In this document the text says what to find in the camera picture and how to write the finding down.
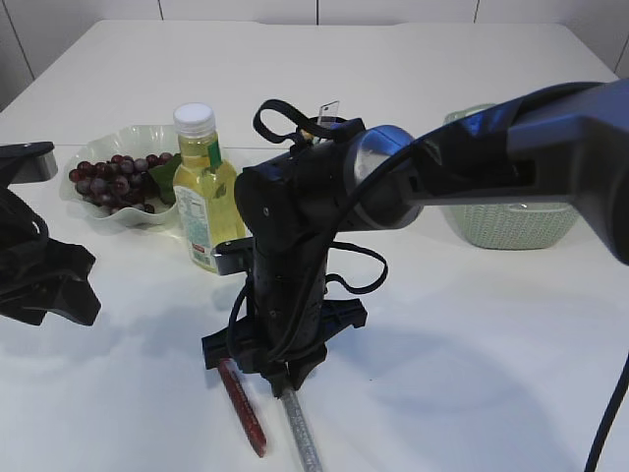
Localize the pale green wavy plate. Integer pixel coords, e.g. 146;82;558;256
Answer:
61;125;180;226

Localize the red artificial grape bunch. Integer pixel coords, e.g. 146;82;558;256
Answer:
68;151;182;214

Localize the black blue right robot arm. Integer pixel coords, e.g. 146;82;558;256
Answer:
201;80;628;395

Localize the clear plastic ruler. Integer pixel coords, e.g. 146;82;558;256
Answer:
316;100;340;129

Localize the silver glitter pen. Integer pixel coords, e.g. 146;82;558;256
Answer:
280;388;323;472

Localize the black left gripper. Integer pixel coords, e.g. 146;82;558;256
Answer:
1;188;101;326

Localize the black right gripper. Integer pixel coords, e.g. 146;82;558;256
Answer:
201;274;368;397

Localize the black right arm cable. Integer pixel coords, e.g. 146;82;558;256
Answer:
228;81;629;472

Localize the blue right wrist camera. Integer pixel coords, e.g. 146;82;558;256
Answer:
211;237;254;275

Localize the red glitter pen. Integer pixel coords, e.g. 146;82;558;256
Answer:
217;359;267;458

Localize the green woven plastic basket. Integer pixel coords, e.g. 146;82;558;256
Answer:
441;102;581;251

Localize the gold glitter pen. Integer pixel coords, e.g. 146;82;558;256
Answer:
300;130;315;143

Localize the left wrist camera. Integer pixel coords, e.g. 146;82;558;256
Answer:
0;142;58;188

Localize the yellow liquid plastic bottle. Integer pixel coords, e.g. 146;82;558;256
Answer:
173;102;246;272

